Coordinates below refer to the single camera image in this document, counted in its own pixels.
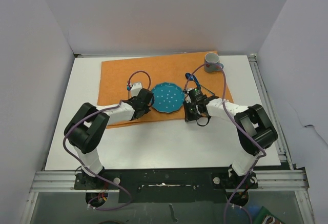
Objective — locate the orange cloth placemat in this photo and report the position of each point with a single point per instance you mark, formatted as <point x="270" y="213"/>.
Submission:
<point x="165" y="76"/>

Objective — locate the aluminium frame rail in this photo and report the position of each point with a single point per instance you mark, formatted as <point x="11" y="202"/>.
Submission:
<point x="169" y="145"/>

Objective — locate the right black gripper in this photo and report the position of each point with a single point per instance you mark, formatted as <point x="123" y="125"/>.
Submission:
<point x="188" y="116"/>

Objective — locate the blue white mug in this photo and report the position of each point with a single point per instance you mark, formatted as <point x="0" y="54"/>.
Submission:
<point x="212" y="63"/>

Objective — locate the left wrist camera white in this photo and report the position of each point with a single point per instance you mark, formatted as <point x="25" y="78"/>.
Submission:
<point x="135" y="89"/>

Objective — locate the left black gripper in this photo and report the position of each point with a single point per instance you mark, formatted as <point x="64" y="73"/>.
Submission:
<point x="146" y="109"/>

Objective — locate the blue plastic knife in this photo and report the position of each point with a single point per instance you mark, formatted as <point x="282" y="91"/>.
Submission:
<point x="201" y="86"/>

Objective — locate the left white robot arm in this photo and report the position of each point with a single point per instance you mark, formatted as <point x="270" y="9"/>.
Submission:
<point x="83" y="133"/>

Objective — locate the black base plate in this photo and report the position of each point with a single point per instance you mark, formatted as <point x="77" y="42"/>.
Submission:
<point x="181" y="185"/>

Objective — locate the blue polka dot plate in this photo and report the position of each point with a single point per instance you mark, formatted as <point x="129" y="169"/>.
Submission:
<point x="168" y="97"/>

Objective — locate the green object at corner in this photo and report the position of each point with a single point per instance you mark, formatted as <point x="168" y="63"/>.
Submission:
<point x="266" y="217"/>

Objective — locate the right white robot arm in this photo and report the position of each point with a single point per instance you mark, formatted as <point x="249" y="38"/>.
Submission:
<point x="255" y="130"/>

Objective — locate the blue plastic spoon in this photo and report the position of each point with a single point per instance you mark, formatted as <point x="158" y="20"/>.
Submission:
<point x="192" y="78"/>

